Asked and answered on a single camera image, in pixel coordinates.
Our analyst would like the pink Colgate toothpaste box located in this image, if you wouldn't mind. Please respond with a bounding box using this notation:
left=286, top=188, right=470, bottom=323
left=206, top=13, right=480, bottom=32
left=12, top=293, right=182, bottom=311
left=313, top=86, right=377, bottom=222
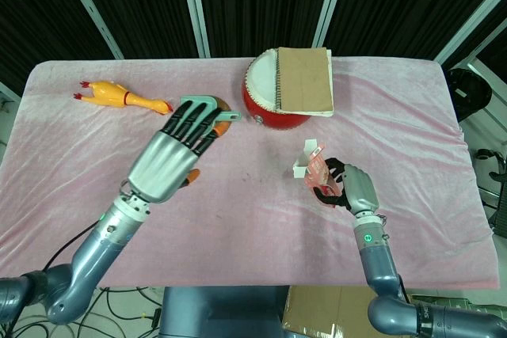
left=292, top=139, right=344, bottom=196

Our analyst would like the green plastic dustpan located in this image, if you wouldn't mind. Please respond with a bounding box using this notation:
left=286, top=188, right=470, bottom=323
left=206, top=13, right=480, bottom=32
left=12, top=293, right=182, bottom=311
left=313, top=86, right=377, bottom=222
left=180, top=94, right=242, bottom=122

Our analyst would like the white double frame post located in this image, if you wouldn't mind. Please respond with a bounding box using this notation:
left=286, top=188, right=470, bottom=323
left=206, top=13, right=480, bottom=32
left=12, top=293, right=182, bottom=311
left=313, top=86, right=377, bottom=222
left=177, top=0, right=212, bottom=58

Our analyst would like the grey-blue robot torso base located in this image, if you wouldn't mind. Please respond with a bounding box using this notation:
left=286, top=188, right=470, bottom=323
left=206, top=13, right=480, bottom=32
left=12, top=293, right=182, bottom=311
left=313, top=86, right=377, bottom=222
left=158, top=286, right=292, bottom=338

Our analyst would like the pink velvet tablecloth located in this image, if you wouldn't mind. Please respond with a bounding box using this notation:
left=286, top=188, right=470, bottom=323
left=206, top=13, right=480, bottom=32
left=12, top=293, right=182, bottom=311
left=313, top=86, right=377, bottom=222
left=0, top=56, right=501, bottom=290

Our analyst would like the black velcro arm strap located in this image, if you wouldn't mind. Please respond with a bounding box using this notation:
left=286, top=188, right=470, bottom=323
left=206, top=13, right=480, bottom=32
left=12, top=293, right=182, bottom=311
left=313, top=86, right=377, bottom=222
left=416, top=304, right=435, bottom=337

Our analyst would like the round woven brown coaster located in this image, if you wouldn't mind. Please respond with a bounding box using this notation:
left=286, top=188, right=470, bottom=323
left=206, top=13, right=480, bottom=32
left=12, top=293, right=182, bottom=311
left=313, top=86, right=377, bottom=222
left=215, top=97, right=233, bottom=133

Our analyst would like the black office chair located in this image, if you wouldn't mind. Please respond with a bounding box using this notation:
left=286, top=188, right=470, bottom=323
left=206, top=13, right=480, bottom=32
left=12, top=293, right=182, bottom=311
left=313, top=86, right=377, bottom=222
left=475, top=147, right=507, bottom=228

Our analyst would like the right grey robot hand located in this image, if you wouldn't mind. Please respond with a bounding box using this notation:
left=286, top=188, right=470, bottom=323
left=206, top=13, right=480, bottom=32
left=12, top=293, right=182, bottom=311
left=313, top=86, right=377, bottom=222
left=312, top=158, right=379, bottom=215

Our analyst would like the brown spiral notebook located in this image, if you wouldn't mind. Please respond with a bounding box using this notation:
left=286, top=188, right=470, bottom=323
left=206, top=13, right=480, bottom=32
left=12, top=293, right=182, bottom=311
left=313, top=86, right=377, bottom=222
left=273, top=47, right=335, bottom=118

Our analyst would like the slanted white frame post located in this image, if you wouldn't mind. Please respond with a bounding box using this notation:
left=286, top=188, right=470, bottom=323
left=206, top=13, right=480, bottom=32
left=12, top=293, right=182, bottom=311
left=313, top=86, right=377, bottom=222
left=433, top=0, right=507, bottom=64
left=55, top=0, right=124, bottom=60

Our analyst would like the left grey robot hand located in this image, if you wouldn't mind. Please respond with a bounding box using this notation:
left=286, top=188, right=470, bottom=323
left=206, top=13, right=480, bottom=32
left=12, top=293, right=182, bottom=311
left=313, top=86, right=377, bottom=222
left=127, top=101, right=229, bottom=203

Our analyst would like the brown cardboard box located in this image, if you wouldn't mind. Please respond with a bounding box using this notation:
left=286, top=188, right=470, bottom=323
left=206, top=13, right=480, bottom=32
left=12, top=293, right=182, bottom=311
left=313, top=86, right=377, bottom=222
left=281, top=285, right=381, bottom=338

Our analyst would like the red drum white skin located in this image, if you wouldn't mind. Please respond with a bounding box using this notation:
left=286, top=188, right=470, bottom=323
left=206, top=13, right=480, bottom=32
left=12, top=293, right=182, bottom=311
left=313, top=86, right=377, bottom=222
left=242, top=48, right=314, bottom=132

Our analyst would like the yellow rubber chicken toy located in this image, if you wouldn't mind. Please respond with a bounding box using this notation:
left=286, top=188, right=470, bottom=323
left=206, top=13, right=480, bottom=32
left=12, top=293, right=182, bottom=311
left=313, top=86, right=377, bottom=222
left=72, top=80, right=174, bottom=116

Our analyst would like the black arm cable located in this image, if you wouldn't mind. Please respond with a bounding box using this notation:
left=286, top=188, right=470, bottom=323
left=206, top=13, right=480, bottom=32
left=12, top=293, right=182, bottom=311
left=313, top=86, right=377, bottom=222
left=41, top=222, right=101, bottom=272

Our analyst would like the black round stool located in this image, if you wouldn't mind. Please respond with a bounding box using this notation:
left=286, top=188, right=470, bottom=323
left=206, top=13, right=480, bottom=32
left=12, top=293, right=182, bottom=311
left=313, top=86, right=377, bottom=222
left=445, top=68, right=493, bottom=121

